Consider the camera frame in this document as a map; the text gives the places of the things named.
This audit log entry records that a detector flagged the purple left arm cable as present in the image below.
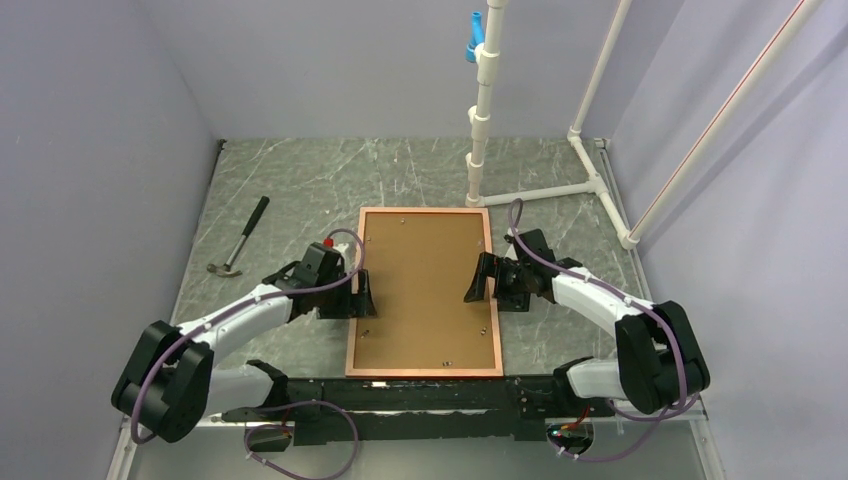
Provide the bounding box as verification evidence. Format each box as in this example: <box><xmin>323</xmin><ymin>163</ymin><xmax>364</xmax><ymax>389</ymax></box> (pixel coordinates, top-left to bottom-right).
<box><xmin>129</xmin><ymin>228</ymin><xmax>367</xmax><ymax>480</ymax></box>

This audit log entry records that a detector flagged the aluminium extrusion frame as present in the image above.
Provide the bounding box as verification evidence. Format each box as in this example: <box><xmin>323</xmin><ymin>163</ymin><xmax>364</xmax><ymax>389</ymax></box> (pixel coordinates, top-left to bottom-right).
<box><xmin>105</xmin><ymin>142</ymin><xmax>727</xmax><ymax>480</ymax></box>

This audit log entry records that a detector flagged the red picture frame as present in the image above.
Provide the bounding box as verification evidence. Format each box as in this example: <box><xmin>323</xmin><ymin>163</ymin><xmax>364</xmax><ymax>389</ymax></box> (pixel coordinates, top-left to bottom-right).
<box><xmin>344</xmin><ymin>206</ymin><xmax>505</xmax><ymax>380</ymax></box>

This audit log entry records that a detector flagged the black handled hammer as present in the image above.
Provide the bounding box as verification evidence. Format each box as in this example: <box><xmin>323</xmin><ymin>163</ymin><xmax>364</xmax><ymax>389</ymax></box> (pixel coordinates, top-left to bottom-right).
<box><xmin>206</xmin><ymin>196</ymin><xmax>270</xmax><ymax>278</ymax></box>

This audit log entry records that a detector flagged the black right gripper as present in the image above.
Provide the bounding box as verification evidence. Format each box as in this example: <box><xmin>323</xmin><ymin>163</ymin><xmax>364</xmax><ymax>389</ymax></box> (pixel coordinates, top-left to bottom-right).
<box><xmin>464</xmin><ymin>252</ymin><xmax>531</xmax><ymax>312</ymax></box>

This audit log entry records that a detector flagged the white PVC pipe stand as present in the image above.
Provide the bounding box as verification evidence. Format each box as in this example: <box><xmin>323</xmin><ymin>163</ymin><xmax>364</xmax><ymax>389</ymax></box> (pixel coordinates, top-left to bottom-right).
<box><xmin>461</xmin><ymin>1</ymin><xmax>648</xmax><ymax>249</ymax></box>

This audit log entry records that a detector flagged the white pole with red stripe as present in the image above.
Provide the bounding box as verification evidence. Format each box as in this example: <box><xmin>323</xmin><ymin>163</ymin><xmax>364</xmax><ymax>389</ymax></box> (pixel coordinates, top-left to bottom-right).
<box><xmin>620</xmin><ymin>0</ymin><xmax>822</xmax><ymax>250</ymax></box>

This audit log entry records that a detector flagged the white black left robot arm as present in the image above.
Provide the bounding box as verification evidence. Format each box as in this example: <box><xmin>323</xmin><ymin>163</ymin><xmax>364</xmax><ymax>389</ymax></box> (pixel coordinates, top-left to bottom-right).
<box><xmin>111</xmin><ymin>240</ymin><xmax>377</xmax><ymax>443</ymax></box>

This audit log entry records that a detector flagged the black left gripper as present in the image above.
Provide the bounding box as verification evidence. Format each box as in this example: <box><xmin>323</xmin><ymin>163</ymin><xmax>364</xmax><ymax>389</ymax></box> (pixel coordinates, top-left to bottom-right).
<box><xmin>316</xmin><ymin>269</ymin><xmax>376</xmax><ymax>320</ymax></box>

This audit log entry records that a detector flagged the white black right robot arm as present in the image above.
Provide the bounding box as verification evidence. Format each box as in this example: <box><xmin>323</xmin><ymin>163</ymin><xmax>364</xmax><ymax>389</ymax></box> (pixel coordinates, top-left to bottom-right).
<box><xmin>464</xmin><ymin>229</ymin><xmax>711</xmax><ymax>415</ymax></box>

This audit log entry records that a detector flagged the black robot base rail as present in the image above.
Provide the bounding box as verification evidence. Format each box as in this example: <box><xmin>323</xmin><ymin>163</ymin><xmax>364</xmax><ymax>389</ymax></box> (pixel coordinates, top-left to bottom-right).
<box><xmin>222</xmin><ymin>375</ymin><xmax>613</xmax><ymax>446</ymax></box>

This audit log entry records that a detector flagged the blue pipe fitting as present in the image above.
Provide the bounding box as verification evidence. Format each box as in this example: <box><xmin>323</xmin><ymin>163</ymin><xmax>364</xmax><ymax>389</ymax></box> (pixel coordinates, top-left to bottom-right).
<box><xmin>465</xmin><ymin>11</ymin><xmax>485</xmax><ymax>63</ymax></box>

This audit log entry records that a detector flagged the brown cardboard backing board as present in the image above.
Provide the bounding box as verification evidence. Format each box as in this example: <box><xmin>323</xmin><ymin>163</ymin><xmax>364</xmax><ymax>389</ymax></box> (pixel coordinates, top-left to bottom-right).
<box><xmin>352</xmin><ymin>213</ymin><xmax>498</xmax><ymax>371</ymax></box>

